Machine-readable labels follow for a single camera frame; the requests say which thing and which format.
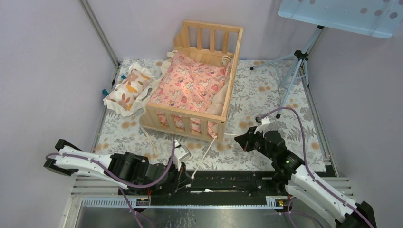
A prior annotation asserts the floral table mat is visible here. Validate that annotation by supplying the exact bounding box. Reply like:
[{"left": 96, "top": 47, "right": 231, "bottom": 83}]
[{"left": 94, "top": 60, "right": 326, "bottom": 172}]

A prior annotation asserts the light blue perforated panel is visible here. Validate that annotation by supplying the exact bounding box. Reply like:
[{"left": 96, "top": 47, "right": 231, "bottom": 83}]
[{"left": 278, "top": 0, "right": 403, "bottom": 38}]

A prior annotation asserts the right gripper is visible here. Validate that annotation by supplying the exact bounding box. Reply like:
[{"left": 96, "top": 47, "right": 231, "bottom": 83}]
[{"left": 234, "top": 126, "right": 276, "bottom": 162}]

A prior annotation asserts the pink patterned bed cushion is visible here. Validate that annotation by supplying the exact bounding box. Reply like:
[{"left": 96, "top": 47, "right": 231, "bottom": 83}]
[{"left": 138, "top": 51, "right": 232, "bottom": 180}]

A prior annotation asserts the blue toy item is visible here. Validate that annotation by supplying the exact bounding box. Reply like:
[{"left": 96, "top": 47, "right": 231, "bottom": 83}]
[{"left": 102, "top": 75, "right": 128, "bottom": 101}]

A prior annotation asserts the floral small pillow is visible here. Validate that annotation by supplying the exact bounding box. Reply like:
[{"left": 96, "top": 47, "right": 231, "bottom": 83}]
[{"left": 103, "top": 62, "right": 157, "bottom": 117}]

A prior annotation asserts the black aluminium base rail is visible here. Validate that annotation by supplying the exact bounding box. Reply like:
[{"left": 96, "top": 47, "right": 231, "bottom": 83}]
[{"left": 69, "top": 167, "right": 354, "bottom": 209}]

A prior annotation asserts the wooden pet bed frame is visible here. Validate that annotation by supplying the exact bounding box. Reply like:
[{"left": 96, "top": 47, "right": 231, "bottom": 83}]
[{"left": 139, "top": 20, "right": 243, "bottom": 141}]

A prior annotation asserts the black tripod stand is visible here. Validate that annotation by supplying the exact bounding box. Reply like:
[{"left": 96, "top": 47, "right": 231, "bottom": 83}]
[{"left": 250, "top": 25, "right": 325, "bottom": 107}]

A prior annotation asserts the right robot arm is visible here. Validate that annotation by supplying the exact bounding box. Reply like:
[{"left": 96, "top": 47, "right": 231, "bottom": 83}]
[{"left": 234, "top": 116, "right": 377, "bottom": 228}]

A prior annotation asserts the grey diagonal pole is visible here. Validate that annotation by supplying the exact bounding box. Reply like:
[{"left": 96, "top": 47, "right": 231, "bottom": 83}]
[{"left": 78, "top": 0, "right": 120, "bottom": 67}]

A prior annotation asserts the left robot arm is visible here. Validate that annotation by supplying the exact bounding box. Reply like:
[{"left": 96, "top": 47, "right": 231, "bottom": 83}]
[{"left": 43, "top": 139, "right": 193, "bottom": 195}]

